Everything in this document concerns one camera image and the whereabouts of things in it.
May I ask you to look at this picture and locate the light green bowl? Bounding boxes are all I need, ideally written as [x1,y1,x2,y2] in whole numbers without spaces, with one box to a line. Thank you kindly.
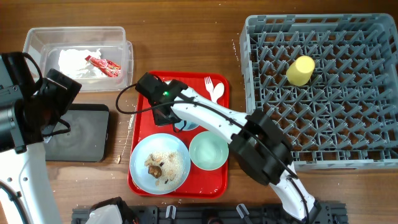
[189,131,229,171]

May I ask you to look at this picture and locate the clear plastic waste bin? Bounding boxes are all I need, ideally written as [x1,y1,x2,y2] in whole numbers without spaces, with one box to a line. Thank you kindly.
[23,26,134,92]

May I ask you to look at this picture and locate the grey dishwasher rack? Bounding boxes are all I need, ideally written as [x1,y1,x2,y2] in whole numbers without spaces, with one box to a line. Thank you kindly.
[239,14,397,170]

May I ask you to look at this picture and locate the light blue dinner plate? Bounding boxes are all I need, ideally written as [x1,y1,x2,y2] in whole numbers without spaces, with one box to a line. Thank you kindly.
[129,133,191,195]

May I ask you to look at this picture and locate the red snack wrapper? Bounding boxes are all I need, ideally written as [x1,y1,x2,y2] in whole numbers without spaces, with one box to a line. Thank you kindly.
[85,55,121,78]

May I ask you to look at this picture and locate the white plastic spoon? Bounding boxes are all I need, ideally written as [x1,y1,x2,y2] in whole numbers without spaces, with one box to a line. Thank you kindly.
[211,83,224,103]

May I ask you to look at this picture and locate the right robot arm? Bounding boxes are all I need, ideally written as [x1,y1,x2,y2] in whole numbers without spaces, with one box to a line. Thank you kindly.
[135,73,319,223]

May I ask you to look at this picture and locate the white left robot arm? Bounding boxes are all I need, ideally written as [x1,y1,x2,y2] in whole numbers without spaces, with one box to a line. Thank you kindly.
[1,52,81,223]

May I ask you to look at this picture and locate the red plastic tray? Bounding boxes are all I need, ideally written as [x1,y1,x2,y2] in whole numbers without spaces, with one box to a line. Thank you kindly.
[127,70,230,199]

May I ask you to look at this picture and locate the white plastic fork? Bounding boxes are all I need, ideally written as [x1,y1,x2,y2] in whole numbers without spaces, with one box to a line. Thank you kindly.
[205,77,214,100]

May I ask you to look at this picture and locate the yellow plastic cup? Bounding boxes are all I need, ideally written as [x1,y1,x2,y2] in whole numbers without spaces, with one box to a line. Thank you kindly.
[285,56,315,86]

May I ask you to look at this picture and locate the food scraps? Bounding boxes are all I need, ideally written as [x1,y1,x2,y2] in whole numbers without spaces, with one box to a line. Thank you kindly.
[144,152,184,190]

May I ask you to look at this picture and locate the white tissue in bin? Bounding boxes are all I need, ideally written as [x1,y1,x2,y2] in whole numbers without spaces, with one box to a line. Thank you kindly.
[58,49,106,79]

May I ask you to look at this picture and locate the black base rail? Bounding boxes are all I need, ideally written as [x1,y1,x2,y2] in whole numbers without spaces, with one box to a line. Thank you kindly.
[71,203,348,224]

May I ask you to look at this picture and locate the black waste tray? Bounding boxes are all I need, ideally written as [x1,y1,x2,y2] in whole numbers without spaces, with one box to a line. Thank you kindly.
[44,103,109,162]

